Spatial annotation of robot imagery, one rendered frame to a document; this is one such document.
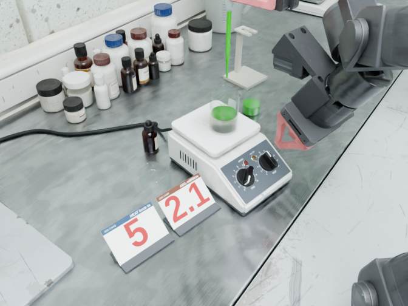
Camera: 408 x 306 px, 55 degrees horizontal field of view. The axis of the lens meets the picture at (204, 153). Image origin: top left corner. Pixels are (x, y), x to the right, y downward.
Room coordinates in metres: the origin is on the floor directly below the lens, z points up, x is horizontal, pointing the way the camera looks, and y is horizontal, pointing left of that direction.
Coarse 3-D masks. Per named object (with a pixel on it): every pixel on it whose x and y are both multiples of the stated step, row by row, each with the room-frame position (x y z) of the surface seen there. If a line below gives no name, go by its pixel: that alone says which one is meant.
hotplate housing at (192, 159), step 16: (176, 144) 0.54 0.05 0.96; (192, 144) 0.52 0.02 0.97; (240, 144) 0.53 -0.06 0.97; (256, 144) 0.53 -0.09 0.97; (176, 160) 0.54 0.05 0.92; (192, 160) 0.51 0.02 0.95; (208, 160) 0.48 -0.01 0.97; (224, 160) 0.49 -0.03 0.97; (208, 176) 0.48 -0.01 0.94; (224, 176) 0.46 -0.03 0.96; (288, 176) 0.49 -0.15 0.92; (224, 192) 0.45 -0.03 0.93; (272, 192) 0.46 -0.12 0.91; (240, 208) 0.42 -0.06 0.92
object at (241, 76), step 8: (240, 32) 0.87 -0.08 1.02; (248, 32) 0.86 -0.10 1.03; (256, 32) 0.87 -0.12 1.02; (240, 40) 0.89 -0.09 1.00; (240, 48) 0.89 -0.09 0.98; (240, 56) 0.89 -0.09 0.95; (240, 64) 0.89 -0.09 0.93; (232, 72) 0.89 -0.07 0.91; (240, 72) 0.89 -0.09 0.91; (248, 72) 0.89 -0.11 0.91; (256, 72) 0.89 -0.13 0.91; (232, 80) 0.85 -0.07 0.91; (240, 80) 0.85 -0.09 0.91; (248, 80) 0.85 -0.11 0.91; (256, 80) 0.85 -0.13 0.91; (264, 80) 0.86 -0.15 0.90
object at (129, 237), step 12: (144, 216) 0.39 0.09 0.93; (156, 216) 0.40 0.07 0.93; (120, 228) 0.37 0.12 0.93; (132, 228) 0.37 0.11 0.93; (144, 228) 0.38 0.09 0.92; (156, 228) 0.38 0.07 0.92; (108, 240) 0.35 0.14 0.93; (120, 240) 0.35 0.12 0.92; (132, 240) 0.36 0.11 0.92; (144, 240) 0.36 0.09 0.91; (120, 252) 0.34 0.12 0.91; (132, 252) 0.34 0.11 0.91
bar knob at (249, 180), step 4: (244, 168) 0.48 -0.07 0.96; (248, 168) 0.47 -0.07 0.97; (252, 168) 0.47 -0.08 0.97; (240, 172) 0.47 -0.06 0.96; (244, 172) 0.47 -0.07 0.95; (248, 172) 0.46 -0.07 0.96; (252, 172) 0.46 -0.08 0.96; (240, 176) 0.46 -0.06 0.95; (244, 176) 0.46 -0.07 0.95; (248, 176) 0.45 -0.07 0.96; (252, 176) 0.47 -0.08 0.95; (240, 180) 0.46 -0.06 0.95; (244, 180) 0.45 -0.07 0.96; (248, 180) 0.45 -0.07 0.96; (252, 180) 0.46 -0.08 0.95; (244, 184) 0.45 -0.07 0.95; (248, 184) 0.45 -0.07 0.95; (252, 184) 0.46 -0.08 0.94
